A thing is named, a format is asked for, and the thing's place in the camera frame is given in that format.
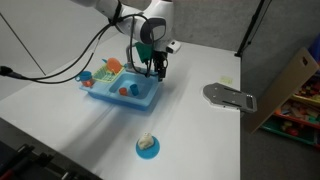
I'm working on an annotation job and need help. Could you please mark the blue toy sink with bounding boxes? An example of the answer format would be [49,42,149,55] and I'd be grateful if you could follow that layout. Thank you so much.
[79,64,163,112]

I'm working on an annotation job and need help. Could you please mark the orange cup under mug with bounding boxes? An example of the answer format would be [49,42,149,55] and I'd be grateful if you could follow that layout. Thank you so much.
[82,79,95,88]

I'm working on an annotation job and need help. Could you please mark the yellow sticky note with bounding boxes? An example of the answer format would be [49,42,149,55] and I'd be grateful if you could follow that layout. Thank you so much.
[219,75,234,85]

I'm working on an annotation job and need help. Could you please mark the black tripod pole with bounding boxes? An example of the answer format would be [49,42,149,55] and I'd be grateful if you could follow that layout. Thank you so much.
[234,0,273,58]

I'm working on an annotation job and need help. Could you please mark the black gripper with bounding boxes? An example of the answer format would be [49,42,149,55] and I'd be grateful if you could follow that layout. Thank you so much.
[145,49,169,83]

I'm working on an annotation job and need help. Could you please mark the blue round plate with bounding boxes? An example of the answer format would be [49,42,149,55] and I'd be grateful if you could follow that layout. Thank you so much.
[135,137,161,160]

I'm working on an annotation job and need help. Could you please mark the grey toy faucet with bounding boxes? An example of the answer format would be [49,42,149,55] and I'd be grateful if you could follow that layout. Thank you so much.
[125,44,148,75]

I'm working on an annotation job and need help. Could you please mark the cream toy bottle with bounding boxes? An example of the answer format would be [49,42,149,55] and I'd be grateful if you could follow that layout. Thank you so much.
[137,131,155,149]

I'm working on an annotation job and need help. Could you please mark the blue toy mug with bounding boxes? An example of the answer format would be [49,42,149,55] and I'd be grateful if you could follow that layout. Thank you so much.
[75,70,94,84]

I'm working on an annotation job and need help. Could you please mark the blue storage bin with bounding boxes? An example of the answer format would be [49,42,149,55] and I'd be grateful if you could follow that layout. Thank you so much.
[308,33,320,64]

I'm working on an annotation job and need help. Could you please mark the green camera mount bracket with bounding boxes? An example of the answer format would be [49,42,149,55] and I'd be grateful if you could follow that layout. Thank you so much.
[134,41,155,64]

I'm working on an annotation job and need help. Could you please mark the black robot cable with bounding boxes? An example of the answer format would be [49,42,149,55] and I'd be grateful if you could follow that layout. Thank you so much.
[0,13,151,84]

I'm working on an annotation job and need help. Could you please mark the yellow dish rack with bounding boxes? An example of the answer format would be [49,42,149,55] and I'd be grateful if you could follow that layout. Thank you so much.
[92,64,126,84]

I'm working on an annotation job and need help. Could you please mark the black equipment stand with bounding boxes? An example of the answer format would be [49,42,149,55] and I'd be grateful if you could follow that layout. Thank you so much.
[0,139,101,180]

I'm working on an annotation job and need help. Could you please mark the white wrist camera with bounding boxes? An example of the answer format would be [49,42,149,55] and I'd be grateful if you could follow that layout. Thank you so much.
[165,39,183,54]

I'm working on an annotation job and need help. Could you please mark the orange toy plate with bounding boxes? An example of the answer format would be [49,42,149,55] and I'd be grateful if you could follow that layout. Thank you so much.
[106,57,123,75]

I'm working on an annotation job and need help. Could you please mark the grey metal mounting plate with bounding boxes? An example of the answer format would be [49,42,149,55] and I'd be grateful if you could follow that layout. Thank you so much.
[202,82,258,114]

